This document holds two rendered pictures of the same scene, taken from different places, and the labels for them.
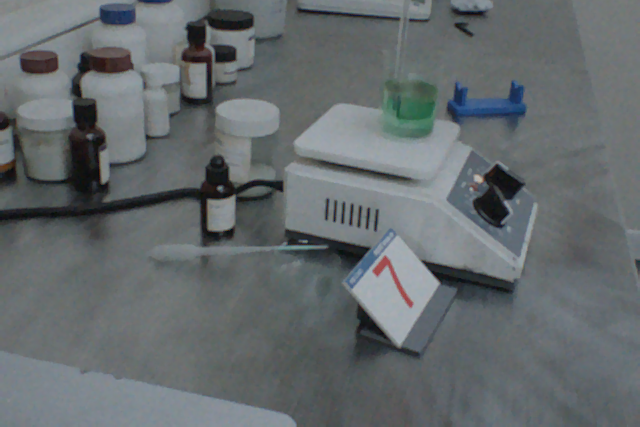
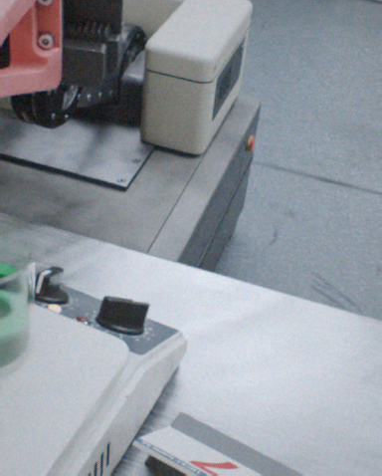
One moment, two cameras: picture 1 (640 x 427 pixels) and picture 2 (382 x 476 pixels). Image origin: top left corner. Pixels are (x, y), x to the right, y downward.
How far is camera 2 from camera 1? 0.55 m
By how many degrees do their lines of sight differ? 74
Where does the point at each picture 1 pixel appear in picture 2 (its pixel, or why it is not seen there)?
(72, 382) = not seen: outside the picture
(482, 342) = (274, 414)
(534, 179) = not seen: outside the picture
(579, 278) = (150, 297)
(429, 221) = (143, 389)
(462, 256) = (161, 382)
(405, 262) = (176, 446)
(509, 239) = (152, 326)
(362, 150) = (52, 413)
